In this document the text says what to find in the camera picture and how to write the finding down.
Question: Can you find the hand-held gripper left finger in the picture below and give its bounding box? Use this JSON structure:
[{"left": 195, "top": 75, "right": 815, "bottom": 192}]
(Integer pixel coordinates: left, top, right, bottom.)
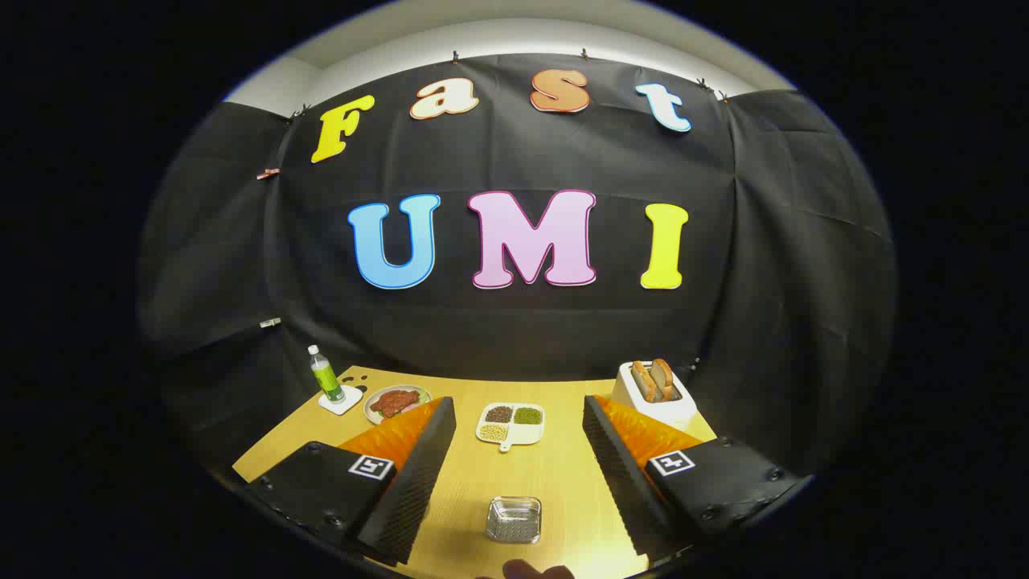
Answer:
[{"left": 244, "top": 396, "right": 457, "bottom": 566}]

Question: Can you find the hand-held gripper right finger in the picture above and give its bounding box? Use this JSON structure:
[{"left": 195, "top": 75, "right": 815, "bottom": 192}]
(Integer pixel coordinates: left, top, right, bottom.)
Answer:
[{"left": 583, "top": 394, "right": 813, "bottom": 564}]

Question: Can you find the white plate of meat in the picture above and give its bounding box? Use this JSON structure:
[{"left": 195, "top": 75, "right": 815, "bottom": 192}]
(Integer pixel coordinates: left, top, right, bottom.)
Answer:
[{"left": 363, "top": 384, "right": 433, "bottom": 425}]

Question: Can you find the white toaster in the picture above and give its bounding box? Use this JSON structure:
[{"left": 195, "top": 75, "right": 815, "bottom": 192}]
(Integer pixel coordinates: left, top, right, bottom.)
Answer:
[{"left": 613, "top": 359, "right": 699, "bottom": 431}]

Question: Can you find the white square coaster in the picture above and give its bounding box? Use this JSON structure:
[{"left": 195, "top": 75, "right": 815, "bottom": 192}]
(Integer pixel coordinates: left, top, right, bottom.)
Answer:
[{"left": 318, "top": 384, "right": 364, "bottom": 416}]

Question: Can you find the perforated metal tray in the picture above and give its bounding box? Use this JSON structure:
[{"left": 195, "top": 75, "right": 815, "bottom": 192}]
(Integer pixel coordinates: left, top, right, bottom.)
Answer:
[{"left": 485, "top": 496, "right": 543, "bottom": 544}]

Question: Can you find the white divided bean dish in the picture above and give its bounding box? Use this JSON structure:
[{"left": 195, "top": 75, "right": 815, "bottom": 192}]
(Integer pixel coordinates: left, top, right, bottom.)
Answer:
[{"left": 475, "top": 402, "right": 546, "bottom": 453}]

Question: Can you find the green drink bottle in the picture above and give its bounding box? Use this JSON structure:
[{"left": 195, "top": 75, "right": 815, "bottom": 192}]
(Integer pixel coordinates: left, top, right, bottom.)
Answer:
[{"left": 308, "top": 345, "right": 345, "bottom": 403}]

